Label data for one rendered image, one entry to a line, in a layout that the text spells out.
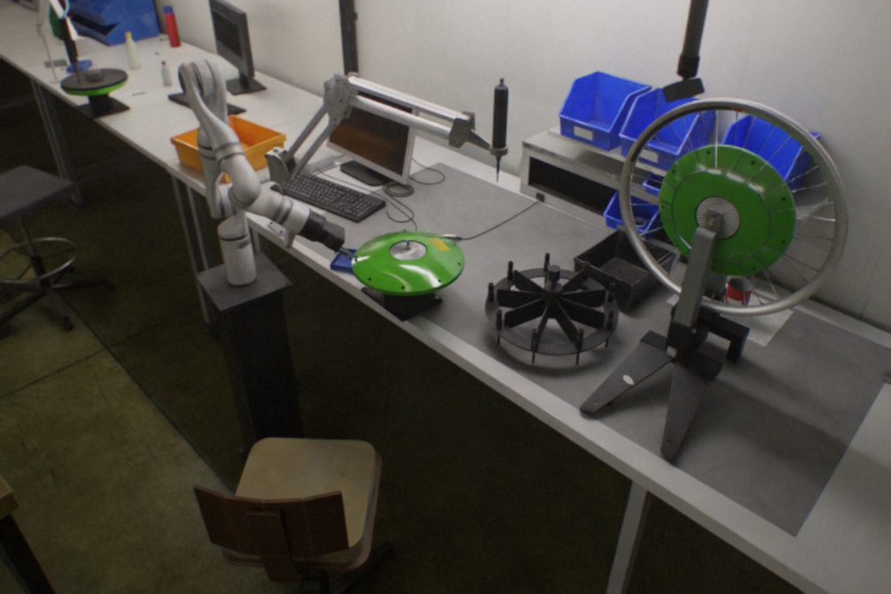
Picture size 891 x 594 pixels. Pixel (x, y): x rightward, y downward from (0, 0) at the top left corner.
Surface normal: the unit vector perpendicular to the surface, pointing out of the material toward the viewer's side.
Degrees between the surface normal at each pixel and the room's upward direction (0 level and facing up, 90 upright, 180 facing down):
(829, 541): 0
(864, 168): 90
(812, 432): 0
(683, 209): 91
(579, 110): 87
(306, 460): 0
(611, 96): 90
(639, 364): 18
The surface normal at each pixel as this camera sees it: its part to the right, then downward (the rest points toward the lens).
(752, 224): -0.55, 0.44
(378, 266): -0.22, -0.69
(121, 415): 0.00, -0.84
